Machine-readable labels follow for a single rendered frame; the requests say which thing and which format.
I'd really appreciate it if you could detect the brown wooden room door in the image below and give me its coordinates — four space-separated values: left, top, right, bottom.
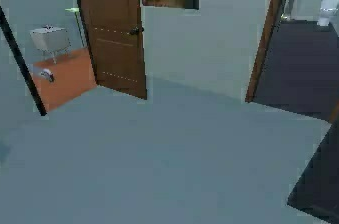
76 0 148 100

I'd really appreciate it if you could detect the small white grey floor object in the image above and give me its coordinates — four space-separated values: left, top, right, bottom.
40 68 56 83

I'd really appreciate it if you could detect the black cabinet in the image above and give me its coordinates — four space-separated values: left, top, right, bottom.
286 66 339 224

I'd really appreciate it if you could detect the white toilet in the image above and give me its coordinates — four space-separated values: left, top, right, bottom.
316 0 339 27

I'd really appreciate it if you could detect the black door handle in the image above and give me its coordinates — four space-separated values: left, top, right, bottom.
128 26 145 36

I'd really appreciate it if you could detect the dark framed wall picture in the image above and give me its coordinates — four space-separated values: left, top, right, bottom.
141 0 200 10

